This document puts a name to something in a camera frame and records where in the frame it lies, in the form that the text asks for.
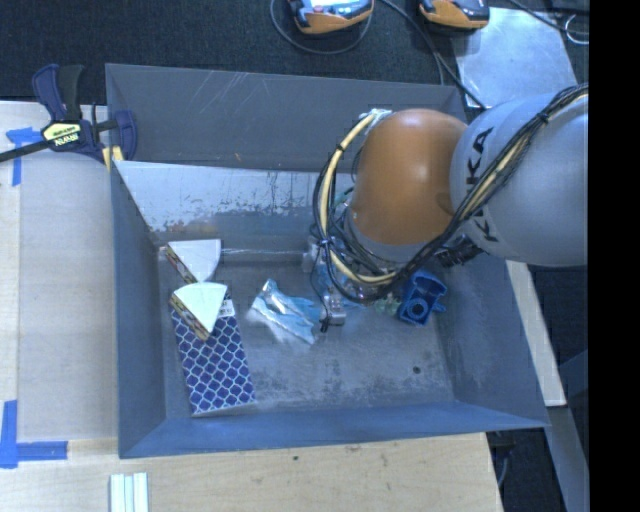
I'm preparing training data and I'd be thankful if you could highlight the blue plastic toy part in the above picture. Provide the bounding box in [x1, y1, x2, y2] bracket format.
[396, 269, 449, 327]

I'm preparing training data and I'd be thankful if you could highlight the white wedge with patterned edge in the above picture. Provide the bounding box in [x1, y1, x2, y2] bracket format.
[159, 238, 223, 285]
[167, 280, 229, 342]

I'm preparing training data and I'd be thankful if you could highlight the grey metal bin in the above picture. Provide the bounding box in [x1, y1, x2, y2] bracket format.
[104, 62, 552, 460]

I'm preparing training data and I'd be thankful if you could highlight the blue white patterned flat box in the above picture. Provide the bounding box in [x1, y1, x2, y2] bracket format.
[169, 294, 258, 417]

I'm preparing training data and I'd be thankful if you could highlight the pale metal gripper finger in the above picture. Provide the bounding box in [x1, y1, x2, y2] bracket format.
[258, 277, 324, 320]
[246, 293, 348, 347]

